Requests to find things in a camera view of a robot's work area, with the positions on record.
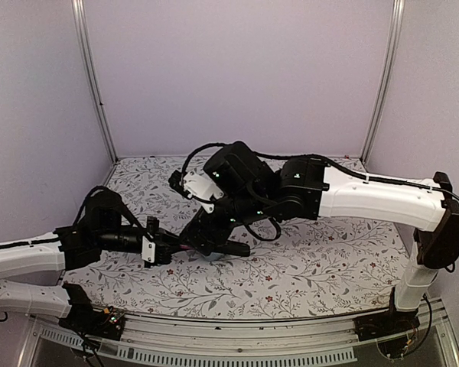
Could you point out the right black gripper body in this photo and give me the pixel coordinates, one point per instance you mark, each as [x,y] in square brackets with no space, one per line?
[216,233]

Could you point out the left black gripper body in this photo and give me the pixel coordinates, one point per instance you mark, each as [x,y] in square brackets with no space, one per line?
[154,243]

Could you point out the black phone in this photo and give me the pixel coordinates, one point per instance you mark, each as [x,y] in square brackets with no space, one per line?
[229,248]

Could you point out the light blue phone case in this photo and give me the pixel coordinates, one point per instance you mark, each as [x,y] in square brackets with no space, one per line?
[214,256]

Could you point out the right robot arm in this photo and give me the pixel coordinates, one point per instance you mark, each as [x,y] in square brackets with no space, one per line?
[238,188]

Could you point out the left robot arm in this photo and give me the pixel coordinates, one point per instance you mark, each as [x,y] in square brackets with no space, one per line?
[103,224]

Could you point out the floral patterned table mat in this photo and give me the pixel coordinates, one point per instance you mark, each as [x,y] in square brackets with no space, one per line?
[315,268]

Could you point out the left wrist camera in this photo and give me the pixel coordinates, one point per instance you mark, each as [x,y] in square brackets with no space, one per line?
[152,225]

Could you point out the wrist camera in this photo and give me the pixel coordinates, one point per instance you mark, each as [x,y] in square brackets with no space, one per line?
[175,183]
[152,225]

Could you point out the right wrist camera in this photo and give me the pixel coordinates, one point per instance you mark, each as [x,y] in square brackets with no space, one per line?
[175,183]

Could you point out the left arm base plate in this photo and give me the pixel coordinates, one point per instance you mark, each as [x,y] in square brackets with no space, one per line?
[90,322]

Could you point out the front aluminium rail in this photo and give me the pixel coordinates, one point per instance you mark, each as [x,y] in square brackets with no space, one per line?
[151,340]

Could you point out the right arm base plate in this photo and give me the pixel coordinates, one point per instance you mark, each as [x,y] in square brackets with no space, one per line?
[383,324]

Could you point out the left aluminium frame post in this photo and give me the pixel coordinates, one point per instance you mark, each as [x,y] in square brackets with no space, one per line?
[79,17]

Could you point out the aluminium frame post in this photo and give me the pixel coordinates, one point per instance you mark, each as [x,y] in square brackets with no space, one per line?
[395,29]
[79,17]

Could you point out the right aluminium frame post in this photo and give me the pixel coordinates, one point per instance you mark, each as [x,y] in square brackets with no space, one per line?
[395,29]

